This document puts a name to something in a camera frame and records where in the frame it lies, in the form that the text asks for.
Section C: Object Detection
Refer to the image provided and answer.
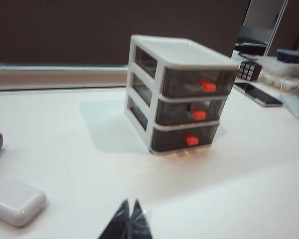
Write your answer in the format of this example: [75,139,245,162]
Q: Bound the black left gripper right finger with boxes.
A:
[130,198,154,239]

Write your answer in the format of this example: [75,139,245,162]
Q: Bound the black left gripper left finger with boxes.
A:
[98,198,132,239]

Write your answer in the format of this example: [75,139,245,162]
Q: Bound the smoky grey drawer red handle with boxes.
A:
[127,96,219,153]
[134,46,235,98]
[132,74,227,125]

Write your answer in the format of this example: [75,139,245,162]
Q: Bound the white earbuds case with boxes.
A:
[0,180,48,228]

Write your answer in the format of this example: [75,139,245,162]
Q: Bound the black Rubik's cube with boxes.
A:
[236,60,263,82]

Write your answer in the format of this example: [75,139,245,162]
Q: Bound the brown desk partition panel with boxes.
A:
[0,0,252,66]

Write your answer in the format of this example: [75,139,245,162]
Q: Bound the dark blue box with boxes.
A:
[276,48,299,65]

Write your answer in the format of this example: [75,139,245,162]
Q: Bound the white drawer cabinet frame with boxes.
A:
[124,34,240,157]

